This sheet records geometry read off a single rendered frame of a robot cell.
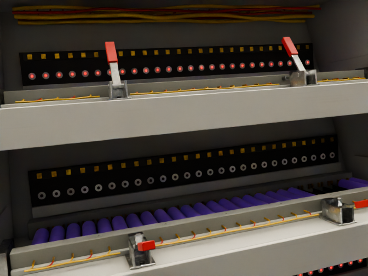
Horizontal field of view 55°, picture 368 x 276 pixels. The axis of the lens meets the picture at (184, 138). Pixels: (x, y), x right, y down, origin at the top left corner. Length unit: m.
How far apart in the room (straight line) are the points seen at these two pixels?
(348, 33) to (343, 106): 0.23
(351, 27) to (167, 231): 0.50
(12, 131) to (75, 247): 0.15
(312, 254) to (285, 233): 0.04
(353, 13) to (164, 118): 0.44
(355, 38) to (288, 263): 0.44
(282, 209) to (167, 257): 0.18
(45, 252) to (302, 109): 0.37
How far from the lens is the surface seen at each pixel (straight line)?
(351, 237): 0.51
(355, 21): 0.74
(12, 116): 0.42
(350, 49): 0.75
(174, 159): 0.58
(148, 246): 0.34
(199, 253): 0.42
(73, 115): 0.42
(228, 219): 0.47
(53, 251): 0.44
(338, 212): 0.50
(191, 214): 0.50
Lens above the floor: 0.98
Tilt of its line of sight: 12 degrees up
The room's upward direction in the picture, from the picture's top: 10 degrees counter-clockwise
